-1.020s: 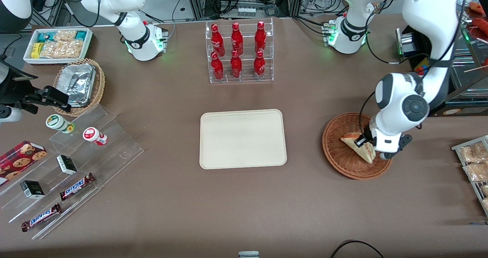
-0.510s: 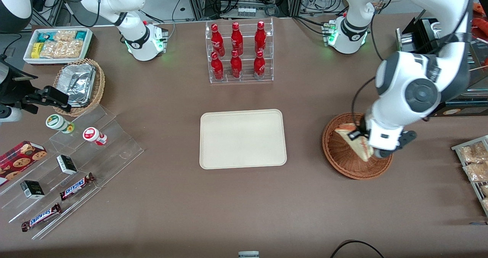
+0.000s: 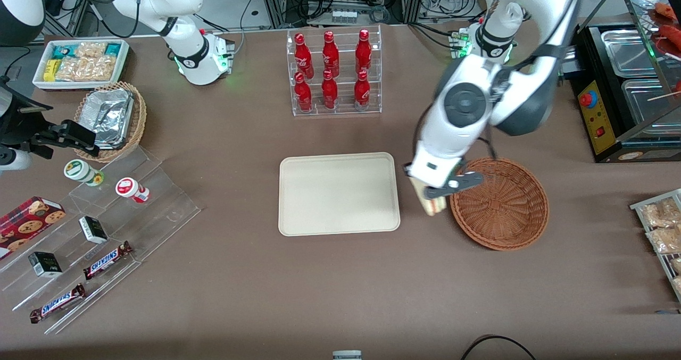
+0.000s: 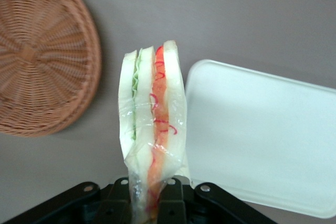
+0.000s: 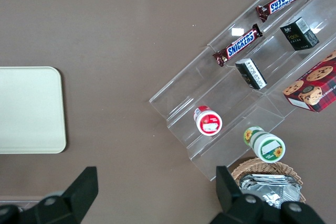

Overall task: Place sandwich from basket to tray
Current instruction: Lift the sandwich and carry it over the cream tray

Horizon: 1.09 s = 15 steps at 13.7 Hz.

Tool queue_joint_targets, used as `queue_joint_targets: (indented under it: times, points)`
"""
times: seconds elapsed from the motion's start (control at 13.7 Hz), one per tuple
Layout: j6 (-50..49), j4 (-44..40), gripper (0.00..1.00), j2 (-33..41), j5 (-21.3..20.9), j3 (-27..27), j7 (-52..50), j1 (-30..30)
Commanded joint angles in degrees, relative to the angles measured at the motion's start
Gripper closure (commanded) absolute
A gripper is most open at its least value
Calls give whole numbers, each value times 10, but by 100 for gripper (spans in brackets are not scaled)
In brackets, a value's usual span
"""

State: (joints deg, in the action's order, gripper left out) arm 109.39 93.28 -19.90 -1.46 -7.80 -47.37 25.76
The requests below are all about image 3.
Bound oval wicker basket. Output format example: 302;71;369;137
73;81;147;163

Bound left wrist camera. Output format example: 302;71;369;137
424;172;485;199

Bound stacked foil containers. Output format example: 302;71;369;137
80;88;135;150

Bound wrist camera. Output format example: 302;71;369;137
424;172;485;199
0;146;32;172

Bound clear bag of pastry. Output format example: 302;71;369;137
641;198;681;228
646;226;681;255

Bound Snickers bar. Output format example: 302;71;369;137
83;241;134;281
29;283;86;324

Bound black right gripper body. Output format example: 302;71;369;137
0;81;54;149

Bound black hot food display case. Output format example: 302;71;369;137
559;0;681;164

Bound red cookie box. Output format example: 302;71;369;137
0;196;67;253

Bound red lid yogurt cup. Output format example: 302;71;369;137
115;177;151;204

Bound triangle sandwich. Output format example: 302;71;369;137
414;177;448;217

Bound black cable loop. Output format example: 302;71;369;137
460;335;537;360

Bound small black box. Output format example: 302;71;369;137
79;216;109;245
28;252;63;279

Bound green lid yogurt cup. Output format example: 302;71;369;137
64;159;105;187

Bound white rectangular snack bin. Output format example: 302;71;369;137
32;39;130;90

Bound clear acrylic bottle rack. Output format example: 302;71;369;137
286;24;383;117

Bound clear acrylic stepped display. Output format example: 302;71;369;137
0;146;202;335

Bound large clear cracker bag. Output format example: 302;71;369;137
55;55;117;82

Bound beige rectangular tray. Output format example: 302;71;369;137
278;152;401;237

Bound red soda bottle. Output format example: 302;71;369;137
354;70;371;111
294;33;314;80
294;72;313;112
322;31;340;78
355;29;372;74
321;70;338;110

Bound metal wire rack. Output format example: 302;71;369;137
630;189;681;303

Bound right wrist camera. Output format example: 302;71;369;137
0;146;32;172

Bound round brown wicker basket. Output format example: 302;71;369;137
450;156;550;252

